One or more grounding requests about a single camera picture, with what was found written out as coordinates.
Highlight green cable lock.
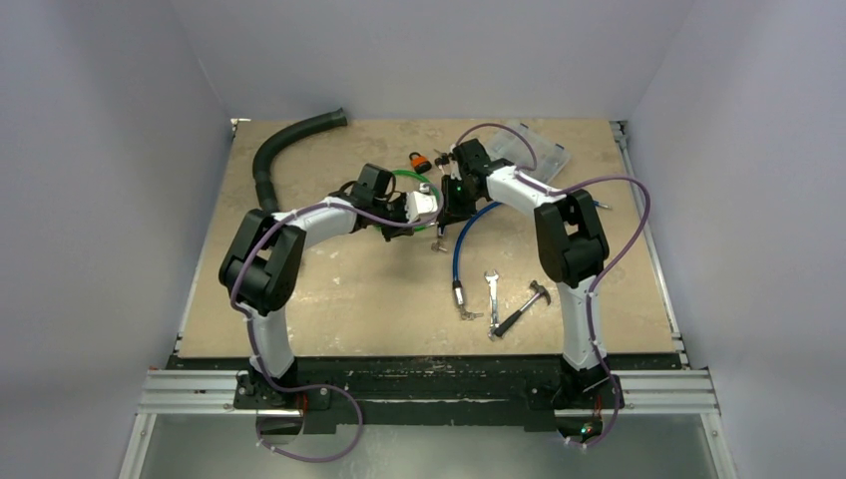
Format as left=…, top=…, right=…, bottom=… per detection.
left=375, top=170, right=448, bottom=253

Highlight black head keys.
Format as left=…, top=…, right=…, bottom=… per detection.
left=434, top=150, right=450, bottom=169

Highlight orange black padlock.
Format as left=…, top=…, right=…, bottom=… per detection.
left=408, top=152, right=433, bottom=175

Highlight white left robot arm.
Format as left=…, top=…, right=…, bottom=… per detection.
left=218, top=164, right=442, bottom=408

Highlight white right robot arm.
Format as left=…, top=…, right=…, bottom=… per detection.
left=437, top=140, right=614, bottom=406

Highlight silver open-end wrench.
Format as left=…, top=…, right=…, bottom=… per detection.
left=484, top=269, right=500, bottom=340

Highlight clear plastic screw box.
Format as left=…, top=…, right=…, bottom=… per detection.
left=483, top=121, right=572, bottom=185

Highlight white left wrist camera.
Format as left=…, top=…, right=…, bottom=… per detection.
left=405, top=183, right=439, bottom=224

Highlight blue cable lock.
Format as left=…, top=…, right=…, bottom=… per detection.
left=451, top=192, right=613, bottom=322

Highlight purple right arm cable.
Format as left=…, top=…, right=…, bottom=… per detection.
left=452, top=123, right=652, bottom=451

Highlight small black handle hammer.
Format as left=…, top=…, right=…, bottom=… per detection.
left=489, top=280, right=552, bottom=338

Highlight black corrugated hose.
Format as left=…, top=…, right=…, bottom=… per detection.
left=251, top=108, right=349, bottom=272

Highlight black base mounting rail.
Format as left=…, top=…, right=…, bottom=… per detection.
left=165, top=354, right=682, bottom=434

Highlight aluminium frame rail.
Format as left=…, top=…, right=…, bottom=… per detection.
left=119, top=366, right=738, bottom=479

